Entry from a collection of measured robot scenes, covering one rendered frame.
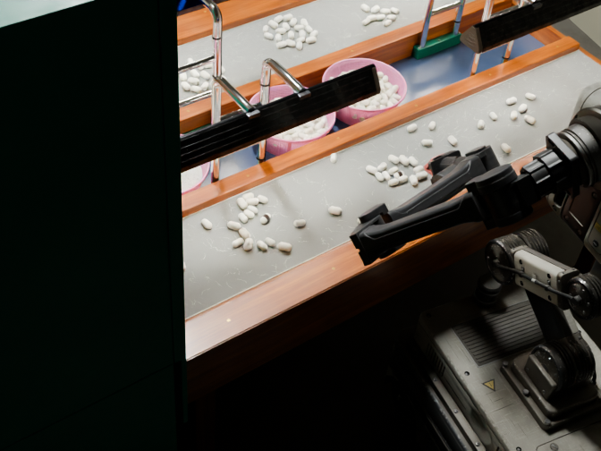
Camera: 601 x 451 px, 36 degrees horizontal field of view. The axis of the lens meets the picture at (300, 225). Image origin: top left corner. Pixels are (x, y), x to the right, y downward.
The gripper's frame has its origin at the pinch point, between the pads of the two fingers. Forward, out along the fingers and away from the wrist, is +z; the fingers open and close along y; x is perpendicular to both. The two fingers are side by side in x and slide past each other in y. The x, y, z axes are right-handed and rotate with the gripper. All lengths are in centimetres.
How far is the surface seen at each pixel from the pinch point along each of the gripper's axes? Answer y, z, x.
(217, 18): 31, 30, -54
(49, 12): 106, -72, -59
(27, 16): 109, -72, -60
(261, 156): 31.0, 31.2, -14.9
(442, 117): -29.8, 26.4, -6.1
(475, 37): -27.3, -0.6, -28.6
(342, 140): 5.6, 28.6, -10.7
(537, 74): -73, 27, -7
